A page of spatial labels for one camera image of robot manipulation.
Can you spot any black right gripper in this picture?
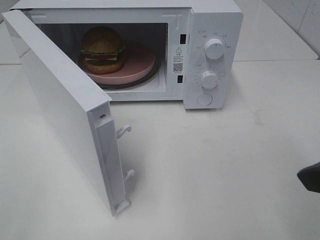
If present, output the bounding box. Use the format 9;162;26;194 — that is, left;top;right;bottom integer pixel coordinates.
297;162;320;193

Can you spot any round white door button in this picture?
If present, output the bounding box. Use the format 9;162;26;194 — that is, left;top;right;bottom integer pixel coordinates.
197;93;213;106

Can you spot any pink round plate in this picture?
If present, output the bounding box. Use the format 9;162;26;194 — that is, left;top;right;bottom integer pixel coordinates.
76;40;156;86

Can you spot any white microwave door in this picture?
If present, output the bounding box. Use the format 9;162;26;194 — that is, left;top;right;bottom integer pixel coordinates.
3;10;135;215

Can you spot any burger with lettuce and cheese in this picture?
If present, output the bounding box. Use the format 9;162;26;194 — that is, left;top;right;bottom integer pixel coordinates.
81;26;125;74

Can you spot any lower white timer knob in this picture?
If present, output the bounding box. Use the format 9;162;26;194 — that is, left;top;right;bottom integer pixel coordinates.
200;70;219;90

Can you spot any upper white power knob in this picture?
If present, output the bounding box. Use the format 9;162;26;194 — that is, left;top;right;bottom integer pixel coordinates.
204;36;226;60

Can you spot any white microwave oven body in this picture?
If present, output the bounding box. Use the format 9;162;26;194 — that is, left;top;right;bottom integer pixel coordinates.
10;0;243;109

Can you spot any white warning label sticker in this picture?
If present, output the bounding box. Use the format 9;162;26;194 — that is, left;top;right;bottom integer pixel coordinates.
171;44;187;74

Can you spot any glass microwave turntable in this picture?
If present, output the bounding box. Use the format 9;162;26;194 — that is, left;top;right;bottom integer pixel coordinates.
97;59;162;90

